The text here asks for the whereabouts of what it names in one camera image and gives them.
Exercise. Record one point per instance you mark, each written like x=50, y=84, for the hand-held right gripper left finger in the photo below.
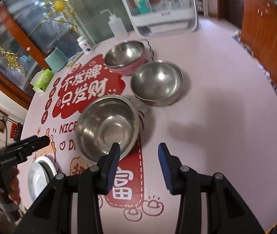
x=111, y=173

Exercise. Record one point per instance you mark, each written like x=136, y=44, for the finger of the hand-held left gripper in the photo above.
x=29, y=139
x=33, y=143

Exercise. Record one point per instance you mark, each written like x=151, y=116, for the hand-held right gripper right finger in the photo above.
x=165, y=170

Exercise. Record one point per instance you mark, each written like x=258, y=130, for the white round plate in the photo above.
x=49, y=162

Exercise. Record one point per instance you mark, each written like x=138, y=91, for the blue floral white plate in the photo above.
x=39, y=182

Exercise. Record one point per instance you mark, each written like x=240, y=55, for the large steel bowl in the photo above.
x=109, y=126

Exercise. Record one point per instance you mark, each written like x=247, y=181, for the small steel bowl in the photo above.
x=155, y=82

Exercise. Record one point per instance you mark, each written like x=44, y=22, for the pink steel bowl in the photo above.
x=126, y=53

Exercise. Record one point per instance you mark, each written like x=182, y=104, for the person's left hand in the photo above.
x=14, y=185

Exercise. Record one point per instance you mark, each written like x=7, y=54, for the red plastic basket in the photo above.
x=15, y=131

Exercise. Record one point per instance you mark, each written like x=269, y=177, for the green tissue box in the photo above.
x=43, y=79

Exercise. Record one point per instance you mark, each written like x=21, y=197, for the gold door ornament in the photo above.
x=12, y=58
x=59, y=4

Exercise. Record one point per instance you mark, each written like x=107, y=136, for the teal lidded jar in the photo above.
x=56, y=59

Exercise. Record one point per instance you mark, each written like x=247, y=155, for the silver blister pack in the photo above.
x=73, y=59

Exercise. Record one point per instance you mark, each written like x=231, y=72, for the clear glass sliding door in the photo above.
x=23, y=29

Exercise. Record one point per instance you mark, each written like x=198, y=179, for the white pill bottle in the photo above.
x=84, y=44

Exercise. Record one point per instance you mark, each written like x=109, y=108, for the clear squeeze wash bottle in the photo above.
x=116, y=26

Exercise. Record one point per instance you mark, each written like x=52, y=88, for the white clear-lid storage box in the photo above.
x=162, y=22

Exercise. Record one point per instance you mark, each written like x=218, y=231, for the frosted glass sliding door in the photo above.
x=97, y=2

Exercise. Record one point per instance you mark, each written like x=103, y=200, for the wooden wall cabinet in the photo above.
x=267, y=34

